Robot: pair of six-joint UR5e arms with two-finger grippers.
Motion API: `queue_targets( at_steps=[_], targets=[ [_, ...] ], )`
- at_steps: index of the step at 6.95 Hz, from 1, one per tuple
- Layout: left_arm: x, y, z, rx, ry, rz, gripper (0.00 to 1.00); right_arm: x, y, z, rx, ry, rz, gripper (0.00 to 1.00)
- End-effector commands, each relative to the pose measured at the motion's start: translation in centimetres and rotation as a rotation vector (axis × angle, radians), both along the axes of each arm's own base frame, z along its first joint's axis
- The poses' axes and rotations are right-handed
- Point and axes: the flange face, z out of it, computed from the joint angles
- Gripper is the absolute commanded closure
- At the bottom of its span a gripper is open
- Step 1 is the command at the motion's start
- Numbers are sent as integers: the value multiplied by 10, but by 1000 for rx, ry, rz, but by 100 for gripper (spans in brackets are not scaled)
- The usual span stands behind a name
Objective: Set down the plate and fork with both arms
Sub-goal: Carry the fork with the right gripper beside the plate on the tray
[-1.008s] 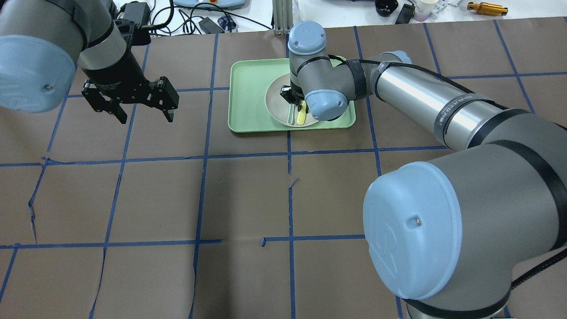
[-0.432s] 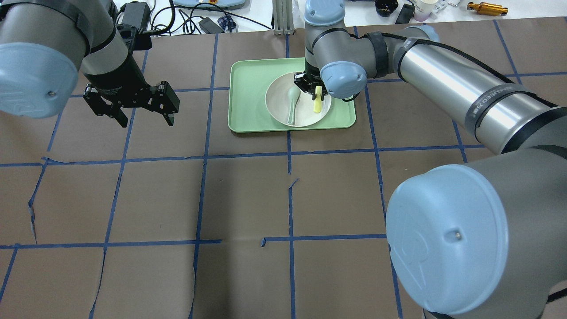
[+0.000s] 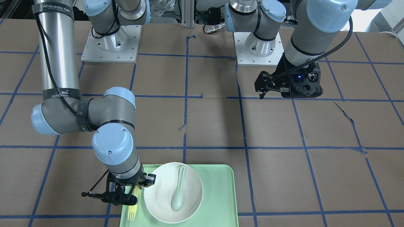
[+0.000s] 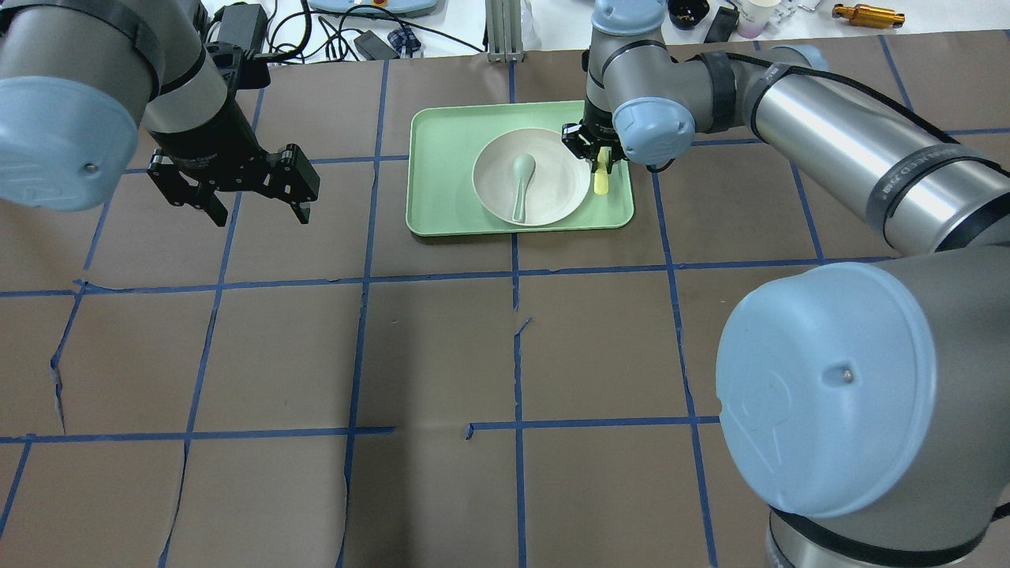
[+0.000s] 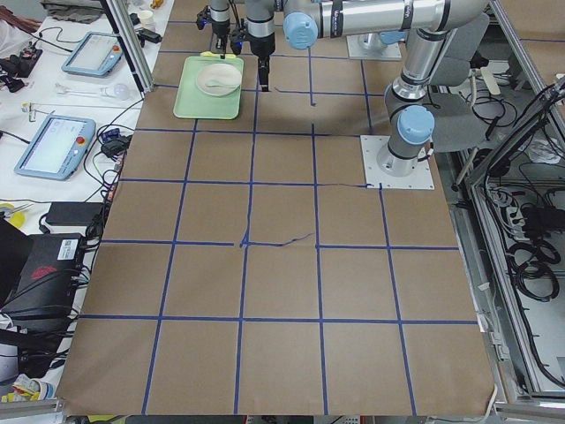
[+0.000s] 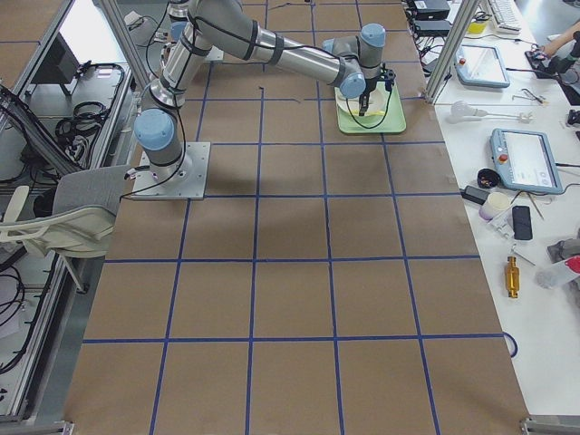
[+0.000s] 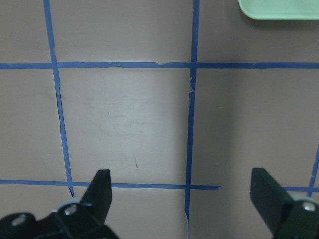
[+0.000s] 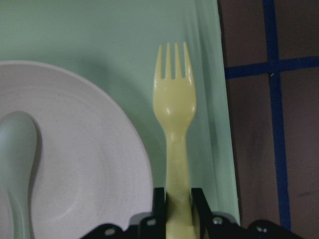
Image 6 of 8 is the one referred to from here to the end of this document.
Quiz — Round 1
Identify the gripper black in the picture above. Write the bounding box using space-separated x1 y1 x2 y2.
358 77 378 116

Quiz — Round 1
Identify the white round plate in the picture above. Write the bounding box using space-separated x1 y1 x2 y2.
335 85 388 121

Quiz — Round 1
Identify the yellow plastic fork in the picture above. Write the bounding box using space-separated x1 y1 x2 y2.
351 110 385 117

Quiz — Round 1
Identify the person hand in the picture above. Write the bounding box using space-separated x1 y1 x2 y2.
540 40 562 58

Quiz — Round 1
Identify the light green tray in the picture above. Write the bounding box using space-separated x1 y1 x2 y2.
334 84 406 134

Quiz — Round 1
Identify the upper blue teach pendant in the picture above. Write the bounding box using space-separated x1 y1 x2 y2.
455 44 510 89

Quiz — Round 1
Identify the blue teach pendant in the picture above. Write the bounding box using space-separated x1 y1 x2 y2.
455 44 510 89
489 129 564 195

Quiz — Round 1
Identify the yellow container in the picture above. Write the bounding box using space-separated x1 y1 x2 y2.
467 11 490 34

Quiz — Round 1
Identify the small black bowl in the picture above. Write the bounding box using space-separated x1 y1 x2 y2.
477 168 500 189

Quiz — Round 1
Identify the black power adapter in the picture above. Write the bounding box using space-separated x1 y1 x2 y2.
460 185 489 206

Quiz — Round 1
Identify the white keyboard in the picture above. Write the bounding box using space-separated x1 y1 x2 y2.
485 0 521 34

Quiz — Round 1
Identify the lower blue teach pendant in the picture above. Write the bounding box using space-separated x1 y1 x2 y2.
489 129 564 195

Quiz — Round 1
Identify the black smartphone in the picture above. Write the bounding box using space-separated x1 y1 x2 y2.
511 206 533 241

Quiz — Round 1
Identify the gold metal cylinder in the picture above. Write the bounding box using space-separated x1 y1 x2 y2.
504 256 520 298

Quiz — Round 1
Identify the grey office chair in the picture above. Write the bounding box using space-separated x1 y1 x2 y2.
1 165 131 294

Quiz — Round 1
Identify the aluminium frame post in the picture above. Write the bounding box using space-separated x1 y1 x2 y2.
424 0 479 103

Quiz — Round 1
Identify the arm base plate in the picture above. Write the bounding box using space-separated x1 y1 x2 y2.
205 46 225 63
130 141 211 200

